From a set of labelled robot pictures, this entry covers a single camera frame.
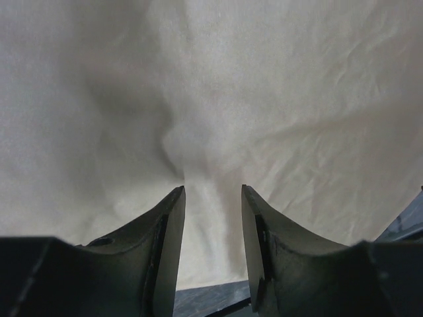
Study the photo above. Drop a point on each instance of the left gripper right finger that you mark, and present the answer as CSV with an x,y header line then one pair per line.
x,y
287,265

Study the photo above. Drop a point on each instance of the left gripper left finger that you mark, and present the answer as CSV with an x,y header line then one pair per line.
x,y
132,271

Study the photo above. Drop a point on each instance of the peach cloth napkin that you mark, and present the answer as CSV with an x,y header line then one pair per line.
x,y
106,106

